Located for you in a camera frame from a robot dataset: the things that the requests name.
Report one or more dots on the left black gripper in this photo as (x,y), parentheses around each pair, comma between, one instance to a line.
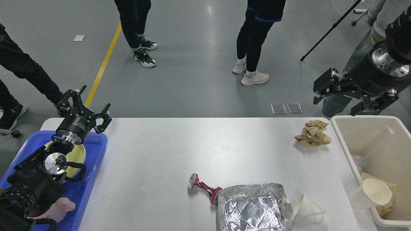
(74,128)

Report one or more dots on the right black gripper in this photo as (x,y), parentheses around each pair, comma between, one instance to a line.
(385,66)

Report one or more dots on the yellow plate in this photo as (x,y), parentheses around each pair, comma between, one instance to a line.
(78,155)

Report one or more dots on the clear plastic sheet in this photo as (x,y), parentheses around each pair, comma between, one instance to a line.
(360,162)

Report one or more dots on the pink mug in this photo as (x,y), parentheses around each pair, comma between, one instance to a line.
(57,210)

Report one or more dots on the brown paper bag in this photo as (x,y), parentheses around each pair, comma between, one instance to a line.
(385,209)

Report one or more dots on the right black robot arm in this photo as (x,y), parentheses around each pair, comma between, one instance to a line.
(398,32)

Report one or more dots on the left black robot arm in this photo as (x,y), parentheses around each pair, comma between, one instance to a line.
(37,181)

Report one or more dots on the blue plastic tray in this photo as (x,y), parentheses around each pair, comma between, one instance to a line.
(78,192)

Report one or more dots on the crumpled brown paper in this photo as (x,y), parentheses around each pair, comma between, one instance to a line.
(313,134)

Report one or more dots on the beige plastic bin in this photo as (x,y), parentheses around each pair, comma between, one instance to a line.
(385,143)

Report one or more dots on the metal floor socket plate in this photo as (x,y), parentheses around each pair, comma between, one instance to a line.
(289,108)

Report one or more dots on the white rolling chair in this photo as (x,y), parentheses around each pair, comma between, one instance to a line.
(362,12)

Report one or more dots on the person with black-white sneakers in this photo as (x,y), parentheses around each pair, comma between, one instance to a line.
(133,15)

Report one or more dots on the person with white sneakers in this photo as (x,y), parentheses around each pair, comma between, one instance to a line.
(260,16)

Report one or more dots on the crushed red can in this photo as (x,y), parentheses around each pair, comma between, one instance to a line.
(194,182)

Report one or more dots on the aluminium foil container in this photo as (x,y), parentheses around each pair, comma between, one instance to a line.
(258,207)

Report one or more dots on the black camera tripod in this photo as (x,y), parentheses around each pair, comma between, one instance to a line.
(331,29)

